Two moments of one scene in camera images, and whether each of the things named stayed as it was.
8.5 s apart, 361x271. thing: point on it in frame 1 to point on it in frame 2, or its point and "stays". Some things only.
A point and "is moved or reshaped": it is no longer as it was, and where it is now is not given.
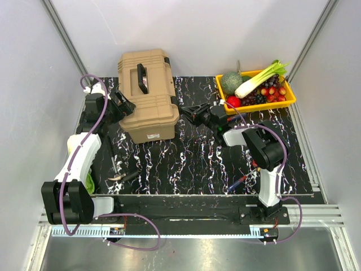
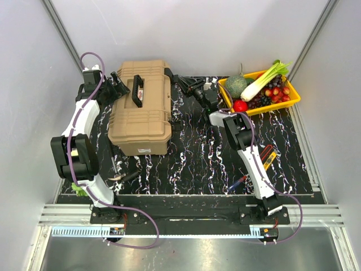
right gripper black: x=196 y=111 to x=193 y=83
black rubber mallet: x=128 y=176 stays
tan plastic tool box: x=145 y=79 is moved or reshaped
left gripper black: x=126 y=109 to x=118 y=91
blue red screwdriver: x=240 y=180 stays
